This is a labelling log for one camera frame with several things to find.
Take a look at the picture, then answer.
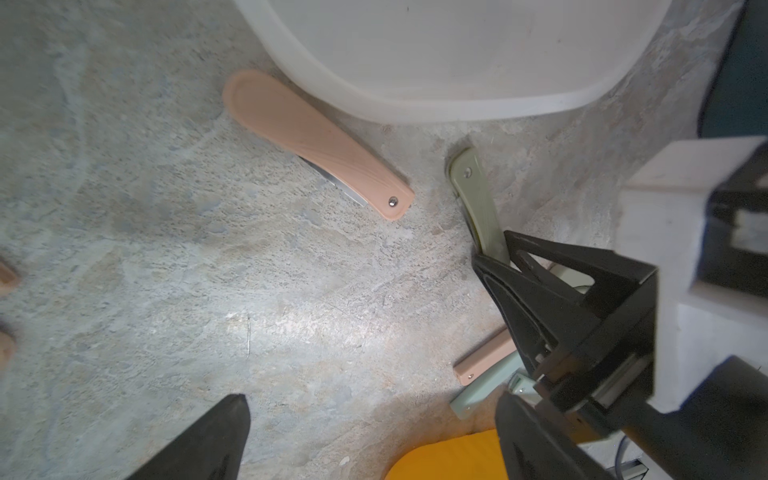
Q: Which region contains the dark teal storage box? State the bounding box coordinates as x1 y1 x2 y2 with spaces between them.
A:
697 0 767 139

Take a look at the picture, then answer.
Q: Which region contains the olive green folding knife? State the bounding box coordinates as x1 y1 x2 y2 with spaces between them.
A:
446 147 510 264

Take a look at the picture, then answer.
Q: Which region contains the pink folding knife centre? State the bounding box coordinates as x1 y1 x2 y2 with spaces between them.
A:
453 330 517 386

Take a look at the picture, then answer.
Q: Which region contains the white storage box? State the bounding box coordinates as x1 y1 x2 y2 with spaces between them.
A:
238 0 669 124

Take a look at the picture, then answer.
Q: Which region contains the yellow storage box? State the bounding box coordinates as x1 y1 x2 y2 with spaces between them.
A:
385 429 508 480

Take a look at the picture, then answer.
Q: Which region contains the mint folding knife centre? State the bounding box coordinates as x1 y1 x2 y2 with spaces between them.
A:
450 351 524 420

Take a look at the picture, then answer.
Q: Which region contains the pink folding knife near box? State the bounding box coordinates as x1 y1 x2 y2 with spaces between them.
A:
222 70 415 221

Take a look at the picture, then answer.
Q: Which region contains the pink folding knife front left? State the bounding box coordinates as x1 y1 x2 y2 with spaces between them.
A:
0 331 16 372

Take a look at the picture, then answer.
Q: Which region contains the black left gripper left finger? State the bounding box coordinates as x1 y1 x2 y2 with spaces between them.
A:
129 394 251 480

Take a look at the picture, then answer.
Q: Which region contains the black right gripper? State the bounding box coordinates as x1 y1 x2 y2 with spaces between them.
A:
472 136 767 419

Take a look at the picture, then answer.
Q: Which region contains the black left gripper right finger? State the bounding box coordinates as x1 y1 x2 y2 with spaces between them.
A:
495 393 612 479

